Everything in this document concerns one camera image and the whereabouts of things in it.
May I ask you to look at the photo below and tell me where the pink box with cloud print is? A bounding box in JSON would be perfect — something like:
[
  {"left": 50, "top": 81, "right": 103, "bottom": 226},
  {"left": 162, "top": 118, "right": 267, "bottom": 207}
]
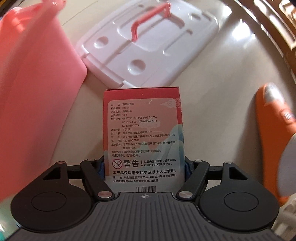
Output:
[{"left": 103, "top": 87, "right": 185, "bottom": 193}]

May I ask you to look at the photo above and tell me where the orange slipper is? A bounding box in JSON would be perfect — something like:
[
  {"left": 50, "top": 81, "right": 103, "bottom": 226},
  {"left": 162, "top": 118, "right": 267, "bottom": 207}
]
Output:
[{"left": 255, "top": 82, "right": 295, "bottom": 205}]

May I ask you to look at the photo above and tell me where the wooden chair frame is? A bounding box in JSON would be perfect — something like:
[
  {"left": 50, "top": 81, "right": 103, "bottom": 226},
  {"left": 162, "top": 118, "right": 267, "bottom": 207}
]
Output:
[{"left": 237, "top": 1, "right": 295, "bottom": 78}]

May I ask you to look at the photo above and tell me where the white lid with pink handle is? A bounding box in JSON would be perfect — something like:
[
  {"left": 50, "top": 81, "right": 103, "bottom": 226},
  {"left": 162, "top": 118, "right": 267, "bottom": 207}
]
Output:
[{"left": 76, "top": 1, "right": 219, "bottom": 88}]

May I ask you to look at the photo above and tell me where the pink plastic storage bin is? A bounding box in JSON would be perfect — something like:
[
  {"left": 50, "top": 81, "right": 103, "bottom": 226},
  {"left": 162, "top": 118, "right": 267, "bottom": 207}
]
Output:
[{"left": 1, "top": 1, "right": 87, "bottom": 199}]

